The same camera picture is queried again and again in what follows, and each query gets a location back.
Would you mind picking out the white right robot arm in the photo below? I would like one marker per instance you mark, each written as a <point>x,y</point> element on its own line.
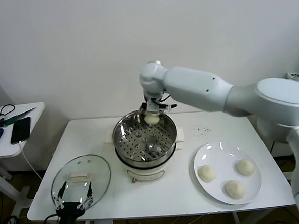
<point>201,86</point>

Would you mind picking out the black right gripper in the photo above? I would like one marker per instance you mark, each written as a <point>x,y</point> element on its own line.
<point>147,99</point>

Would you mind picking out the green flat strip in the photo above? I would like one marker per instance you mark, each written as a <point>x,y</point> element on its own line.
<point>15,119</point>

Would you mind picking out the white steamed baozi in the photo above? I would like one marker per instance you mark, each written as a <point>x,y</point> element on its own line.
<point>152,119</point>
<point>206,174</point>
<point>235,190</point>
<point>245,167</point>

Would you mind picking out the white side table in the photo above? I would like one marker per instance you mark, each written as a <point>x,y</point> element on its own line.
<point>4,151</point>

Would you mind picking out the stainless steel steamer basket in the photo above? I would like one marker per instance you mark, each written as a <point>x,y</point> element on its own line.
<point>141,143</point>

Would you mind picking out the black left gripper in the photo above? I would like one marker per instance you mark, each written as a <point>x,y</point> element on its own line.
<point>67,209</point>

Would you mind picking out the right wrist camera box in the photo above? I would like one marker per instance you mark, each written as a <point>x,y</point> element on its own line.
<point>153,105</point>

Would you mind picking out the white round plate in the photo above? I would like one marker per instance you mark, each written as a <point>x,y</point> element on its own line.
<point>213,153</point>

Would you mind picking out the black smartphone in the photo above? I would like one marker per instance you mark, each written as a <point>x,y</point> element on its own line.
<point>20,130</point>

